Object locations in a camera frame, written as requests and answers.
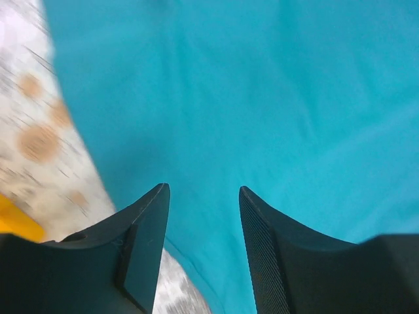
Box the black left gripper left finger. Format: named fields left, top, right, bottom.
left=1, top=183, right=170, bottom=313

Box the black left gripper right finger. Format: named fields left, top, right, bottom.
left=239, top=186, right=418, bottom=313

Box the teal t shirt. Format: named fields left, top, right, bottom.
left=44, top=1, right=418, bottom=313

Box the yellow plastic bin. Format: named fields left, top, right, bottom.
left=0, top=194, right=46, bottom=243

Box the floral patterned table mat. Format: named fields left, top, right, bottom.
left=1, top=1, right=210, bottom=313

